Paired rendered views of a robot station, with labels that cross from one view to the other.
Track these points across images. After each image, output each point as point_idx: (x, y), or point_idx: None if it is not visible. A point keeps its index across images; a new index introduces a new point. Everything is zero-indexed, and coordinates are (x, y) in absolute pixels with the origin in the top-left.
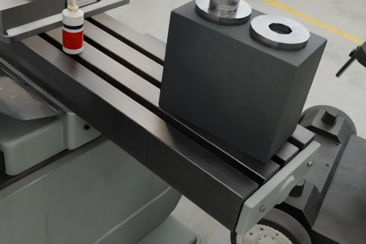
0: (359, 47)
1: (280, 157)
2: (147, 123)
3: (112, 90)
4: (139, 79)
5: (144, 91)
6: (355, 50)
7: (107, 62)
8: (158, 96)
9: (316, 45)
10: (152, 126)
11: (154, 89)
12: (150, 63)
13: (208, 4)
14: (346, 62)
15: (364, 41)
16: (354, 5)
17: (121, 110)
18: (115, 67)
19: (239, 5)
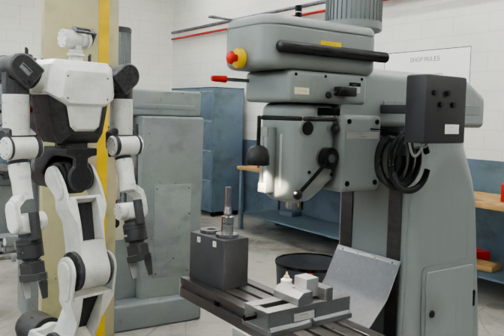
0: (145, 256)
1: None
2: (254, 282)
3: (267, 289)
4: (252, 292)
5: (251, 289)
6: (149, 256)
7: (267, 297)
8: (245, 287)
9: (199, 230)
10: (252, 281)
11: (246, 289)
12: (244, 296)
13: (233, 233)
14: (148, 267)
15: (145, 253)
16: None
17: (264, 285)
18: (263, 295)
19: (220, 232)
